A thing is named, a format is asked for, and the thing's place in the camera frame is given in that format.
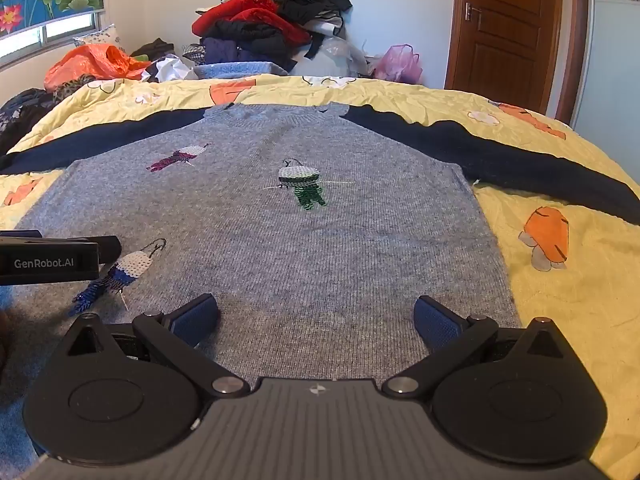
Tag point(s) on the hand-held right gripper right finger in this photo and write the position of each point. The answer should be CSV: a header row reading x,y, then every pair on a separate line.
x,y
437,327

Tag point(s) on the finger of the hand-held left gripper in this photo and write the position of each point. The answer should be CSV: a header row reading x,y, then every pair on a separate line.
x,y
20,234
110,249

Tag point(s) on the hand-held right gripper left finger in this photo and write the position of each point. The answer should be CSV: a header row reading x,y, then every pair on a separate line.
x,y
197,317

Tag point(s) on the grey sweater with navy sleeves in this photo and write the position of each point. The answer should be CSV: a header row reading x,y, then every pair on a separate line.
x,y
300,260

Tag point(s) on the pile of clothes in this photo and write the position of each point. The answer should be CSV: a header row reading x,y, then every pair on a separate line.
x,y
260,10

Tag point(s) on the dark patterned cloth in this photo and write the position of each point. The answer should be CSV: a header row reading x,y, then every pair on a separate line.
x,y
25,105

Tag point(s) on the yellow printed quilt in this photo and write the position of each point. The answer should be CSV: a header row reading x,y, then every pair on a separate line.
x,y
575,285

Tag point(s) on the orange plastic bag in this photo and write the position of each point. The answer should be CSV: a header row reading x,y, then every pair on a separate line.
x,y
90,62

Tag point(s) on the white crumpled plastic bag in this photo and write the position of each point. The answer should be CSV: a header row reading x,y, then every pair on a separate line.
x,y
167,67

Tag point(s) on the dark brown garment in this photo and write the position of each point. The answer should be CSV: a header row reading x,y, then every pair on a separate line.
x,y
155,49

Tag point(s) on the window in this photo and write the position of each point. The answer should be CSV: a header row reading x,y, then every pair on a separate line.
x,y
65,27

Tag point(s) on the floral pillow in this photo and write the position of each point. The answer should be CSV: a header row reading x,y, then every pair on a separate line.
x,y
102,37

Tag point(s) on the light blue knitted cloth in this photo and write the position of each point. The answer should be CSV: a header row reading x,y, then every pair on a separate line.
x,y
240,70

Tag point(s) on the pink plastic bag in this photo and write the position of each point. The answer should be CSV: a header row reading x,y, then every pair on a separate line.
x,y
397,62

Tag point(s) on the clear plastic bag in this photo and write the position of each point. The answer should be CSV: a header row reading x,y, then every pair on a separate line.
x,y
335,55

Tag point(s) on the brown wooden door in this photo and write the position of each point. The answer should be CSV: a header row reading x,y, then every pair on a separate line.
x,y
505,35

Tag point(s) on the frosted glass sliding door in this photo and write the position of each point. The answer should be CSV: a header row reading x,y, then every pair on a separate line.
x,y
610,60

